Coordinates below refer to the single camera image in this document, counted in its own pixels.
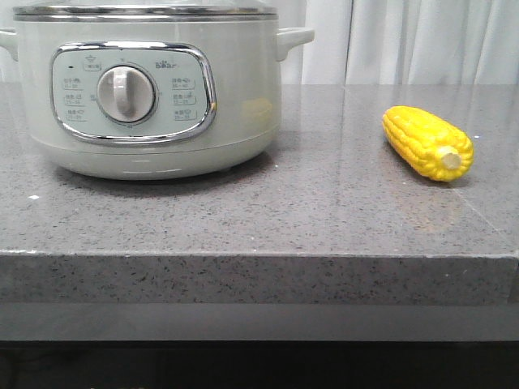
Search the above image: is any yellow plastic corn cob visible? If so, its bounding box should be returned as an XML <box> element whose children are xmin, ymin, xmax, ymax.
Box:
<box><xmin>382</xmin><ymin>105</ymin><xmax>474</xmax><ymax>182</ymax></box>

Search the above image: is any glass pot lid steel rim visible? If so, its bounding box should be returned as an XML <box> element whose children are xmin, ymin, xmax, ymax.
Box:
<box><xmin>12</xmin><ymin>1</ymin><xmax>278</xmax><ymax>22</ymax></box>

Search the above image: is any pale green electric cooking pot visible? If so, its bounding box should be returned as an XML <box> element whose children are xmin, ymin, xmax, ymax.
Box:
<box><xmin>14</xmin><ymin>20</ymin><xmax>314</xmax><ymax>180</ymax></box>

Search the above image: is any beige round control knob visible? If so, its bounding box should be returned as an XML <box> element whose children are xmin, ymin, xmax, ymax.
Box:
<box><xmin>97</xmin><ymin>66</ymin><xmax>156</xmax><ymax>123</ymax></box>

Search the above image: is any white curtain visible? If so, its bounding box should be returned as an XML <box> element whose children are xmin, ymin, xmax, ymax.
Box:
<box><xmin>1</xmin><ymin>1</ymin><xmax>518</xmax><ymax>85</ymax></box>

